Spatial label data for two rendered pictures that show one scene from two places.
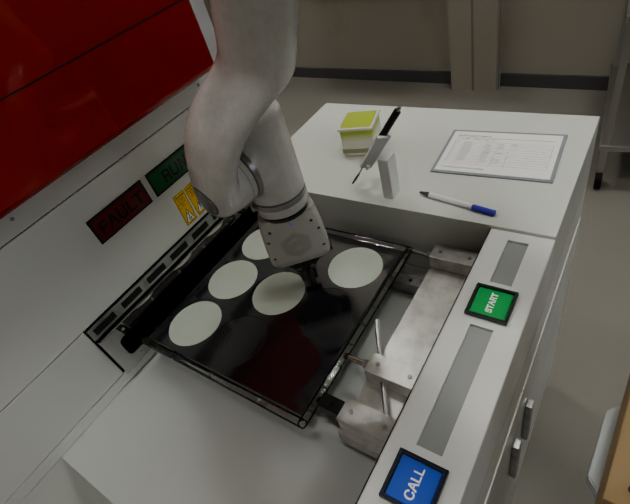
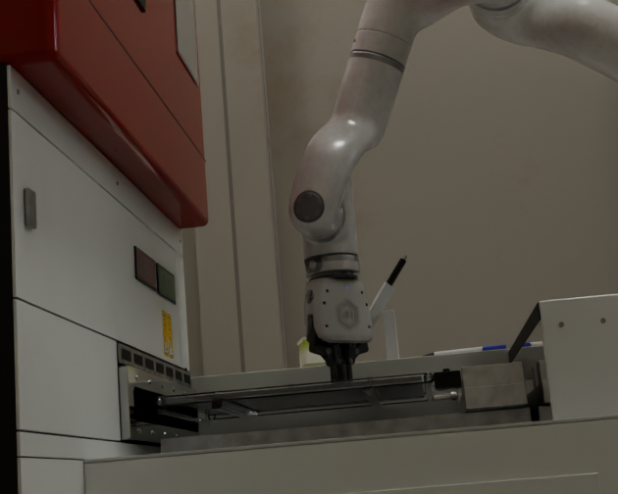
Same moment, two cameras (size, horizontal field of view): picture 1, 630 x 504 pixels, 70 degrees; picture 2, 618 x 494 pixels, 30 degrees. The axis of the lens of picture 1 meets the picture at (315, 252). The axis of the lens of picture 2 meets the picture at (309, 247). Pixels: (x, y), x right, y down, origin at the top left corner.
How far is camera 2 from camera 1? 1.54 m
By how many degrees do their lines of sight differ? 65
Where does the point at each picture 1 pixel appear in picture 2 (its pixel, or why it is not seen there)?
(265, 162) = (346, 205)
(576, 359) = not seen: outside the picture
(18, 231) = (116, 196)
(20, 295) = (107, 243)
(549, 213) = not seen: hidden behind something
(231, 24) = (368, 84)
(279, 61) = (385, 119)
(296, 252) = (346, 323)
